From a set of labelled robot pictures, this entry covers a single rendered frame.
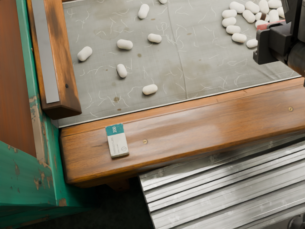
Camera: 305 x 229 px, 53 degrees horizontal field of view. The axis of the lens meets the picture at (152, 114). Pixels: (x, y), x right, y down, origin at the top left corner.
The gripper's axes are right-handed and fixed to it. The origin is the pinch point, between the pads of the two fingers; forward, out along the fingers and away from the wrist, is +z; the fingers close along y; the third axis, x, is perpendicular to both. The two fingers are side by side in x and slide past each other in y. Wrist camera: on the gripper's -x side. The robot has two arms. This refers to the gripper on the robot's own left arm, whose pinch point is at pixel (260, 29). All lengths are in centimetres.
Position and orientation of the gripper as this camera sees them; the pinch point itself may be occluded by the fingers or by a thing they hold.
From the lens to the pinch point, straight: 70.2
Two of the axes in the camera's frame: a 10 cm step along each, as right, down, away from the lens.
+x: 1.1, 8.3, 5.5
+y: -9.7, 2.1, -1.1
